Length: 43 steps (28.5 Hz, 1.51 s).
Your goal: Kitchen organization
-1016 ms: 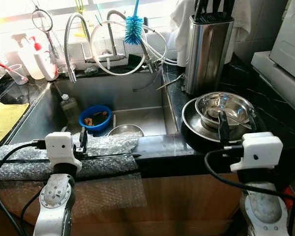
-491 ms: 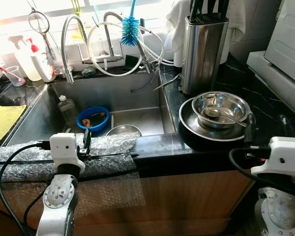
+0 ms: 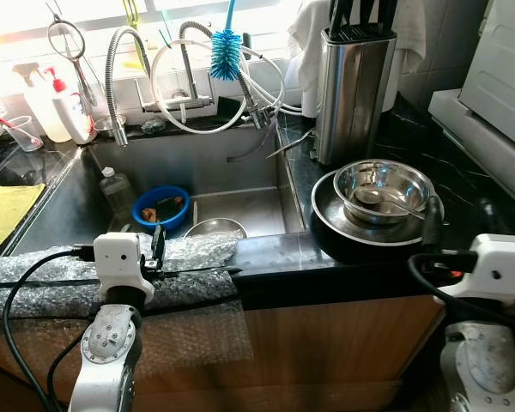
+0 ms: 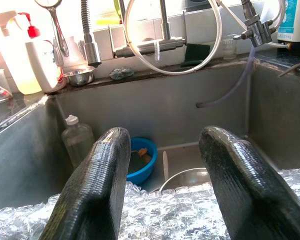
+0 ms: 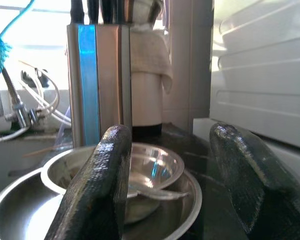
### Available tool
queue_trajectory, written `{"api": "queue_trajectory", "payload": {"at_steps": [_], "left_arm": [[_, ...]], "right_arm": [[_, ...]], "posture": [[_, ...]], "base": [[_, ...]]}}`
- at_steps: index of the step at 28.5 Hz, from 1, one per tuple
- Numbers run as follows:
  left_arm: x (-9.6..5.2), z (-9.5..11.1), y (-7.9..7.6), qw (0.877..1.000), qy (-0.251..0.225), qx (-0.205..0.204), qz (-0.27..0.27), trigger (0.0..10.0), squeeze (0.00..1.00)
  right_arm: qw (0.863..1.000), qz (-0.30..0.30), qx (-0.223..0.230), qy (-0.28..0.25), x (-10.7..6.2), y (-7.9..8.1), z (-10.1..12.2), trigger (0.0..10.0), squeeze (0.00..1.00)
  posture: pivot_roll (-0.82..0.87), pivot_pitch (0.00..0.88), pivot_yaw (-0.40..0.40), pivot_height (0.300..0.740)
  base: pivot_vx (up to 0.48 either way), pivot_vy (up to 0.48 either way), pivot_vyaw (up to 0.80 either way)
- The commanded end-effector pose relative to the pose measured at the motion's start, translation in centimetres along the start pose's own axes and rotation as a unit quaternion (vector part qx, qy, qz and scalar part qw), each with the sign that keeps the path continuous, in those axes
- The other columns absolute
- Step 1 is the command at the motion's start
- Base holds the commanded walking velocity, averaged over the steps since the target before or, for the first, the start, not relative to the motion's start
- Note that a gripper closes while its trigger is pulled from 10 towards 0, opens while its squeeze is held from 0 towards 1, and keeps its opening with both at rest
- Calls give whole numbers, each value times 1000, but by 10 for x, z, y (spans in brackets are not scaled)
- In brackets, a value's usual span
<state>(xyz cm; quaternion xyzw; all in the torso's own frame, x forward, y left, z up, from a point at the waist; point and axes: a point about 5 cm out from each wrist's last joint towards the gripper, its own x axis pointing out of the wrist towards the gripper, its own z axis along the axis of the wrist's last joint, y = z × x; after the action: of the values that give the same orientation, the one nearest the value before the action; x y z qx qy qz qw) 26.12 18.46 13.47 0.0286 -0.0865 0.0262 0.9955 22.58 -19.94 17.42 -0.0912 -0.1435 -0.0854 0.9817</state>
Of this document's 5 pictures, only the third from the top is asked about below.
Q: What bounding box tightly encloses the green orange sponge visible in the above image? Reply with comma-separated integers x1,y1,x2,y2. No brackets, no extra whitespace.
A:
150,199,183,221

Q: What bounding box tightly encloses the stainless steel knife block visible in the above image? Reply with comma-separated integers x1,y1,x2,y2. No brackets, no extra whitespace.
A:
313,26,398,167

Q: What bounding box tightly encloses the white countertop appliance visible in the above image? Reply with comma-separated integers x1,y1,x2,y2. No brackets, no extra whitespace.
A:
427,0,515,207

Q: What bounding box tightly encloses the small steel bowl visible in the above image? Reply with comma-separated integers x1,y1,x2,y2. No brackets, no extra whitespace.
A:
183,217,248,243

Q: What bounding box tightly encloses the yellow cleaning cloth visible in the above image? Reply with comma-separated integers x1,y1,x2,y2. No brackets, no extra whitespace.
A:
0,182,48,263

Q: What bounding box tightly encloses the clear spray bottle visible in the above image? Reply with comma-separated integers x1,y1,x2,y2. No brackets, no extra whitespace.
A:
13,62,54,142

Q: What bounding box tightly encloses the blue plastic bowl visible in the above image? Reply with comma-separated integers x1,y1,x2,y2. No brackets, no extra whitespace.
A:
132,185,191,231

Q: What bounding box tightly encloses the bubble wrap sheet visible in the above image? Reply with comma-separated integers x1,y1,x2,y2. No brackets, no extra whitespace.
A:
0,233,243,320
0,305,257,370

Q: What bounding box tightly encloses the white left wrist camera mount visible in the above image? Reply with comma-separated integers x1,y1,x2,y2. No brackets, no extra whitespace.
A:
92,232,155,306

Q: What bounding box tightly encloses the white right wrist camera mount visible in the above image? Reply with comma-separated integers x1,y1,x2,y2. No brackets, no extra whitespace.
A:
451,233,515,303

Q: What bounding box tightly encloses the clear plastic bottle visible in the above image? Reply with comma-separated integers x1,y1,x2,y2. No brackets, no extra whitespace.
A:
99,166,138,224

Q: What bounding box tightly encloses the thin steel knife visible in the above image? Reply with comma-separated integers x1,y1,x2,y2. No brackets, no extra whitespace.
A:
264,129,317,161

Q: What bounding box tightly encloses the clear plastic cup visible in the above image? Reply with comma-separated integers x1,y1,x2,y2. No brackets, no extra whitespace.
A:
2,115,45,153

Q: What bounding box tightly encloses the steel gooseneck spring faucet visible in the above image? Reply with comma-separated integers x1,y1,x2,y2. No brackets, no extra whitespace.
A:
105,26,151,148

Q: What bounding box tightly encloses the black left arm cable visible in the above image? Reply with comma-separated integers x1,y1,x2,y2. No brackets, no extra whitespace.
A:
0,245,100,412

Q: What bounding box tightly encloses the steel flexible ribbed hose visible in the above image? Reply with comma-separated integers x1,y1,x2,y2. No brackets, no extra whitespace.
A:
179,21,267,112

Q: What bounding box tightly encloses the blue bottle brush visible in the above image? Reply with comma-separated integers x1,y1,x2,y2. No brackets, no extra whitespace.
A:
209,0,244,82

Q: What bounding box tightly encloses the black strap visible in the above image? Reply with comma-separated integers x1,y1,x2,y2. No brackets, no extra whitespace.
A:
0,268,243,291

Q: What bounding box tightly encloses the clear thin tube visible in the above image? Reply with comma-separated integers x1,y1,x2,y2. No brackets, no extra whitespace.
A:
226,122,284,164

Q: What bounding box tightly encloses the steel spoon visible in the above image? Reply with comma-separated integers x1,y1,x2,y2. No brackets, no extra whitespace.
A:
352,187,426,221

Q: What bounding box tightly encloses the white hanging cloth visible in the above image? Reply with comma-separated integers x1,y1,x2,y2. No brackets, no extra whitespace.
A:
288,0,430,119

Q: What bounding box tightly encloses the large steel plate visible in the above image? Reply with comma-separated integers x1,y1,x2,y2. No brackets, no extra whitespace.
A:
311,163,447,248

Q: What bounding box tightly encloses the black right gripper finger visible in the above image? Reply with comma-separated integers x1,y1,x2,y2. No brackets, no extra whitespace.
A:
422,196,445,250

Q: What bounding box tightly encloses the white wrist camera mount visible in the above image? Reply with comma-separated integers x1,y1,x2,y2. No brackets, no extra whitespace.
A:
451,233,515,303
92,232,155,306

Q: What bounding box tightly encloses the steel filter tap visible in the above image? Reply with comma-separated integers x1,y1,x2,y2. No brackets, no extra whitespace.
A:
140,39,215,112

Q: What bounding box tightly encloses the wooden cabinet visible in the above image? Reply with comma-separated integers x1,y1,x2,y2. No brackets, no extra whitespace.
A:
0,292,451,412

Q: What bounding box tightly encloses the stainless steel sink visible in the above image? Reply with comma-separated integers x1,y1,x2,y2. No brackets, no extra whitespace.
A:
9,137,308,258

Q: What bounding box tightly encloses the wide steel bowl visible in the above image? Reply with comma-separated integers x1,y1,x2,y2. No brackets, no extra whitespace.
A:
332,159,436,226

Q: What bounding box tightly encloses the steel wire skimmer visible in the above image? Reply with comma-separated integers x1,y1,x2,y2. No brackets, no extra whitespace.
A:
46,13,100,108

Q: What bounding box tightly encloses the tiny steel bowl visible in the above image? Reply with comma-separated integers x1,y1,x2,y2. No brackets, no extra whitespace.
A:
93,113,125,136

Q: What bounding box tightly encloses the white looped water hose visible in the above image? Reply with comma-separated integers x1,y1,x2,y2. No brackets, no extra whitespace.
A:
148,36,288,136

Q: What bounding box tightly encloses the grey scrub ball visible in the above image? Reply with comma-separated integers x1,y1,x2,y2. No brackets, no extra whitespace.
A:
141,118,167,136

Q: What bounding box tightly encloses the white red pump bottle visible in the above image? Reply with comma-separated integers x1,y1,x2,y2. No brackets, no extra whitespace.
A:
45,67,97,145

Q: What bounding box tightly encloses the steel hose valve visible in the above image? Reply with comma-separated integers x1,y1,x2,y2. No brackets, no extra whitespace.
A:
249,101,280,130

